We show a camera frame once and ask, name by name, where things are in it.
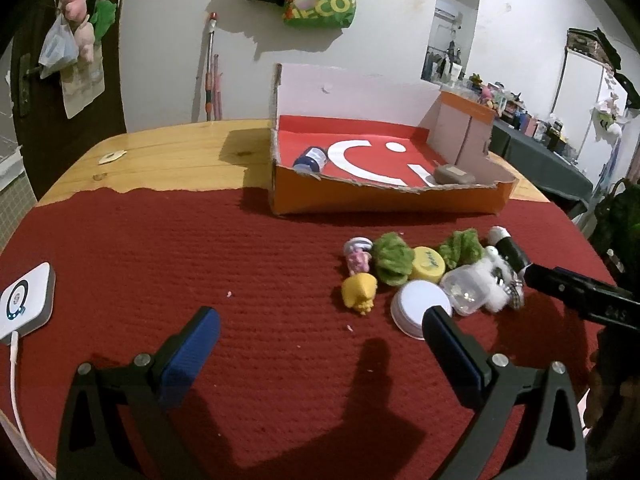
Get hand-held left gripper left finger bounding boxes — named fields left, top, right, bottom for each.
left=56, top=306, right=222, bottom=480

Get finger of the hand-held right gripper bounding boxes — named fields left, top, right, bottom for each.
left=524, top=263, right=640, bottom=332

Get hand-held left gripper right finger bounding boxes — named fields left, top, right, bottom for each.
left=421, top=305, right=587, bottom=480

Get clear plastic container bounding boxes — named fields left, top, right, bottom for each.
left=440, top=266, right=493, bottom=317

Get white fluffy rabbit keychain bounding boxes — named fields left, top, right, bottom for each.
left=470, top=247, right=526, bottom=313

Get black and white plush roll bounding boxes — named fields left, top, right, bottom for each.
left=487, top=226, right=531, bottom=273

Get green plush toy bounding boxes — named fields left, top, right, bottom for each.
left=372, top=231, right=416, bottom=286
left=438, top=229, right=485, bottom=270

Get orange cardboard box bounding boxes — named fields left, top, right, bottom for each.
left=268, top=63, right=516, bottom=218

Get white round lid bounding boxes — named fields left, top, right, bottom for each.
left=390, top=280, right=452, bottom=342

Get green plant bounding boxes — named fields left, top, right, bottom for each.
left=592, top=177, right=640, bottom=271

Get yellow round cap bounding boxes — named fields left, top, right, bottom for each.
left=411, top=246, right=446, bottom=282

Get red table mat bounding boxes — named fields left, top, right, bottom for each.
left=0, top=187, right=621, bottom=480

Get yellow toy figure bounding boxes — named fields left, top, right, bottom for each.
left=341, top=274, right=378, bottom=316

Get side table with dark cloth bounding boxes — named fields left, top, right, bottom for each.
left=492, top=120, right=593, bottom=216

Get pink figurine toy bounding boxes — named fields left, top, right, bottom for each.
left=344, top=237, right=374, bottom=276

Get grey rounded case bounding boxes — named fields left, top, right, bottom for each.
left=433, top=163, right=477, bottom=186

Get white square device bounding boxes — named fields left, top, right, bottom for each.
left=0, top=262, right=56, bottom=346

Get white refrigerator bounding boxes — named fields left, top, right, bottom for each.
left=557, top=50, right=628, bottom=181

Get row of small figurines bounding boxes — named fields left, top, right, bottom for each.
left=440, top=72, right=566, bottom=151

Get blue bottle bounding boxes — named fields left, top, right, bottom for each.
left=293, top=146, right=329, bottom=175

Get camouflage bag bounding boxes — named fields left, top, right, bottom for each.
left=566, top=27, right=623, bottom=68

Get pink sticks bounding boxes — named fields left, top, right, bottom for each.
left=212, top=53, right=224, bottom=121

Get mop stick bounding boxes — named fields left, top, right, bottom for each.
left=205, top=11, right=221, bottom=122

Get translucent plastic bag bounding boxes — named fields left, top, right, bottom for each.
left=39, top=12, right=81, bottom=80

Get pink plush toy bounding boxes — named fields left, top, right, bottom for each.
left=60, top=0, right=96, bottom=63

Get green hanging plush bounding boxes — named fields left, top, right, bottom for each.
left=90, top=0, right=117, bottom=43

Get white cable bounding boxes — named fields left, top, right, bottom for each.
left=9, top=331, right=56, bottom=480

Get door handle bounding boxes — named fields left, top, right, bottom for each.
left=19, top=55, right=32, bottom=118

